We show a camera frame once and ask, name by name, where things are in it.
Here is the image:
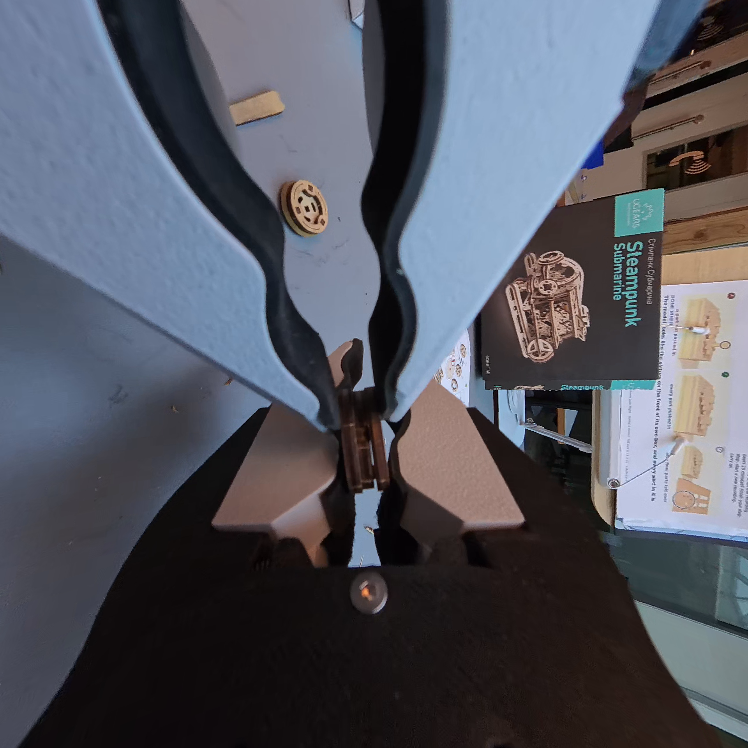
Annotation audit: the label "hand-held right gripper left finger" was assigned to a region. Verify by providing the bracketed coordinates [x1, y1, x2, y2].
[212, 338, 364, 566]

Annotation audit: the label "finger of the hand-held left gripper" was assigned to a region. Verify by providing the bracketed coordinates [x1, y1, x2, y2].
[0, 0, 344, 432]
[361, 0, 662, 422]

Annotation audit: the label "grey desk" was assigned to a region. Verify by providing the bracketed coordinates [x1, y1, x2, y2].
[0, 0, 497, 748]

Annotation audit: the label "scattered wood chips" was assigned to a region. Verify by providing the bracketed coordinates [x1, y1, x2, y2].
[169, 377, 235, 413]

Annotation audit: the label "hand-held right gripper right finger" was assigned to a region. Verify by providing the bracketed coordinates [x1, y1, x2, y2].
[383, 379, 526, 566]

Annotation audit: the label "wooden wheel disc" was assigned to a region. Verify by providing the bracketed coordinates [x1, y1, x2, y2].
[339, 387, 391, 492]
[279, 179, 329, 237]

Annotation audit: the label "illustrated instruction booklet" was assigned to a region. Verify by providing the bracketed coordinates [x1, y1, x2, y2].
[432, 330, 472, 405]

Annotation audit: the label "thin wooden stick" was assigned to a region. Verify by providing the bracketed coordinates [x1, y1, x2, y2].
[229, 90, 286, 126]

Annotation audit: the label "black model kit box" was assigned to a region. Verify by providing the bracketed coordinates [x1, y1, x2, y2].
[480, 188, 666, 391]

